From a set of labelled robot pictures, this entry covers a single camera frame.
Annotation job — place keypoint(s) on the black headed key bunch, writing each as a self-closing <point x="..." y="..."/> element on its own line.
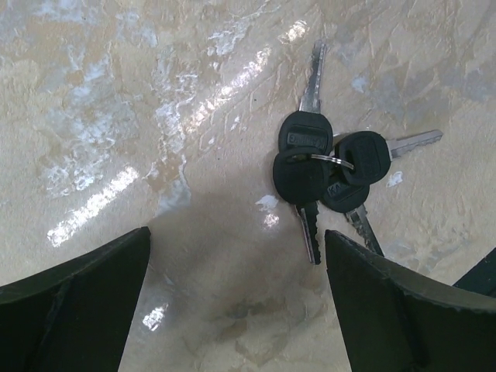
<point x="311" y="167"/>

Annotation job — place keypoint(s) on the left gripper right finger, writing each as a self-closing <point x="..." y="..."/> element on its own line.
<point x="395" y="319"/>

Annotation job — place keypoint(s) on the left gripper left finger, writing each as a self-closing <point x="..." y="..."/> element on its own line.
<point x="75" y="316"/>

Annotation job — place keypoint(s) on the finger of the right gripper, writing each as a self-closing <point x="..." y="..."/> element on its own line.
<point x="479" y="280"/>

